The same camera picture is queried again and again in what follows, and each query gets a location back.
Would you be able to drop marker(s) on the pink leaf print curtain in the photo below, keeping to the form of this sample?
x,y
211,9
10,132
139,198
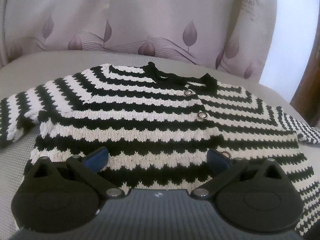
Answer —
x,y
232,36

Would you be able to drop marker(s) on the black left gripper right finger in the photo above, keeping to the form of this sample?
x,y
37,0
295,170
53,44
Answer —
x,y
252,197

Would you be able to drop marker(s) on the black white striped knit sweater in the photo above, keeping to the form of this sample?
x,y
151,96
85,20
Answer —
x,y
158,128

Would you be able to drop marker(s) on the grey fabric mattress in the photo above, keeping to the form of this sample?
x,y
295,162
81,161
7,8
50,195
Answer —
x,y
31,70

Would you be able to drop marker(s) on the brown wooden furniture frame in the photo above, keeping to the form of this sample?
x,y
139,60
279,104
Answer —
x,y
306,98

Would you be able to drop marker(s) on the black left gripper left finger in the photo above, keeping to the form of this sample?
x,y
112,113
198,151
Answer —
x,y
62,196

